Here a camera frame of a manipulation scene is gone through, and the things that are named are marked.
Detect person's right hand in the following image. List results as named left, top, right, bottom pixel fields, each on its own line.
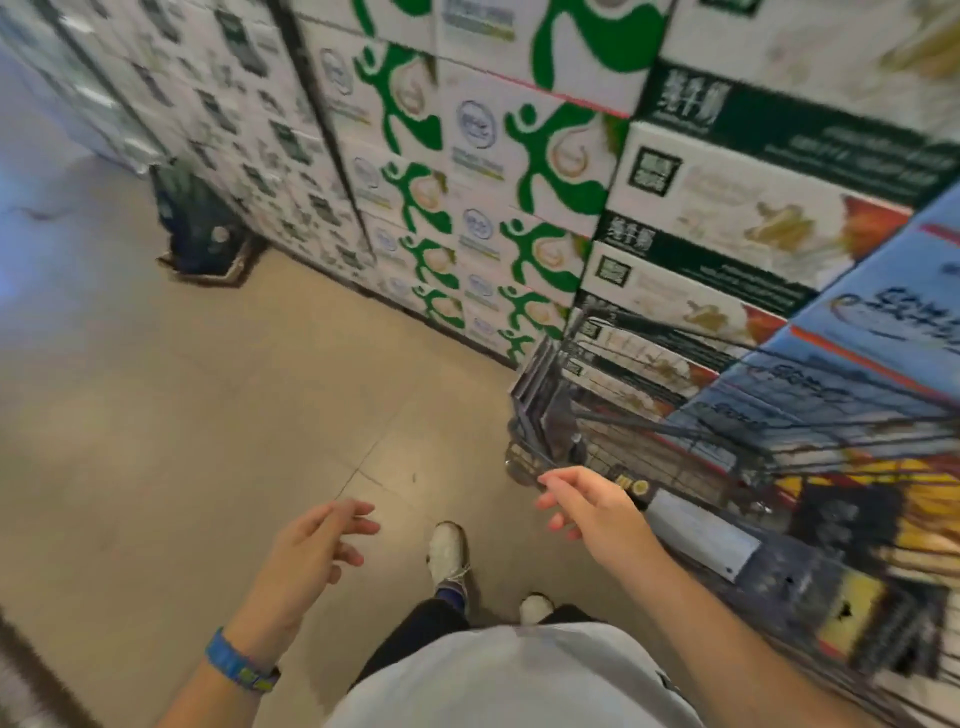
left=534, top=466, right=669, bottom=579

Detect person's left hand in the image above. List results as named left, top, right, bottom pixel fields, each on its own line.
left=224, top=498, right=382, bottom=665

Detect black cleaver packets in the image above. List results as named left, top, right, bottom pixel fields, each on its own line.
left=509, top=341, right=594, bottom=466
left=614, top=464, right=946, bottom=676

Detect grey wire shopping cart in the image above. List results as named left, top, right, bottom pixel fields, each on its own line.
left=506, top=307, right=960, bottom=728

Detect yellow packaged cleaver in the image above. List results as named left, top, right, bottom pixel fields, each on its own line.
left=815, top=573, right=890, bottom=663

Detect person's right forearm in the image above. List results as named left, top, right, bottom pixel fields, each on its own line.
left=637, top=554, right=864, bottom=728

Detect person's left forearm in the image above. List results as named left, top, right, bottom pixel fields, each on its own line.
left=157, top=652, right=279, bottom=728

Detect blue wristband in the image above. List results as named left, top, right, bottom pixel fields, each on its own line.
left=206, top=628, right=281, bottom=695

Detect black shorts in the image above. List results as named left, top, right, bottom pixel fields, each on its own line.
left=352, top=598, right=601, bottom=684

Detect white left shoe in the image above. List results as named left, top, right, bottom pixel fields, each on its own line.
left=427, top=522, right=472, bottom=590

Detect white shirt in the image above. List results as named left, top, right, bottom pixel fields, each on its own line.
left=326, top=622, right=706, bottom=728

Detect stack of light blue cartons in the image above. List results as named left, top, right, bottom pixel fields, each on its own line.
left=667, top=187, right=960, bottom=481

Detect dark cardboard box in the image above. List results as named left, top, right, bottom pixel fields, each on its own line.
left=153, top=161, right=268, bottom=286

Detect stack of green swirl cartons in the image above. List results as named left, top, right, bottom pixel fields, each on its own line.
left=0, top=0, right=676, bottom=369

